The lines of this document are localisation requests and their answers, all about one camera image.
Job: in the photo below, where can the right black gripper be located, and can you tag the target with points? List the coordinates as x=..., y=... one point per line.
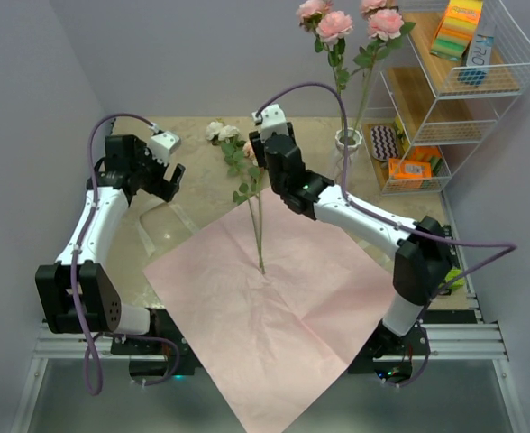
x=255, y=138

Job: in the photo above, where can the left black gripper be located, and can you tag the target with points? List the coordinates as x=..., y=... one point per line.
x=161, y=187

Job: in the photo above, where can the artificial flower bunch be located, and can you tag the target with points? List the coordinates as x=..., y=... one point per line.
x=242, y=164

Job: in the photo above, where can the purple wrapping paper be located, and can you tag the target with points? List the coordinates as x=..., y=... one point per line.
x=274, y=323

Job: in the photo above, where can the beige printed ribbon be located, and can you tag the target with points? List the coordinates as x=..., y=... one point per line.
x=161, y=224

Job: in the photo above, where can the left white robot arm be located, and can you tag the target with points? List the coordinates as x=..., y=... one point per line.
x=76, y=287

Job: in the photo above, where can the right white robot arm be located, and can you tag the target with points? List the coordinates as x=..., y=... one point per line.
x=418, y=249

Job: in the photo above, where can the white ribbed vase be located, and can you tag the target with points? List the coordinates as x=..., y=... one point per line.
x=344, y=150

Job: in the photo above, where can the purple wavy sponge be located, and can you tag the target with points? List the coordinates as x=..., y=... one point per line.
x=384, y=143

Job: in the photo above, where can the orange packet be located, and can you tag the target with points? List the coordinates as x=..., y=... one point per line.
x=408, y=170

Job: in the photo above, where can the orange green sponge pack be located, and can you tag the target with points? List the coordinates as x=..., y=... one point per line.
x=429, y=154

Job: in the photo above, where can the white blue box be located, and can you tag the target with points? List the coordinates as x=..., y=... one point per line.
x=475, y=66

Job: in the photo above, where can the black green box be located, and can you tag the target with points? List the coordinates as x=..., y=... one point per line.
x=449, y=289

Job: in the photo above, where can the colourful sponge pack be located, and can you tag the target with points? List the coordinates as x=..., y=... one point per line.
x=456, y=29

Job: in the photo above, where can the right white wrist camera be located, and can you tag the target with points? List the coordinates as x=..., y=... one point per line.
x=271, y=120

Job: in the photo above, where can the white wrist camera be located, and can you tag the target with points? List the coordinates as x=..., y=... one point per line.
x=271, y=120
x=163, y=145

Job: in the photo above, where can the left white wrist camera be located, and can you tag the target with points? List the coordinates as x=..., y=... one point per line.
x=163, y=145

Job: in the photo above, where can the white wire shelf rack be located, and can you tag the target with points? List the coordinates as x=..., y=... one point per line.
x=430, y=107

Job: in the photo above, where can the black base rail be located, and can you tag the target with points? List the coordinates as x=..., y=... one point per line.
x=453, y=335

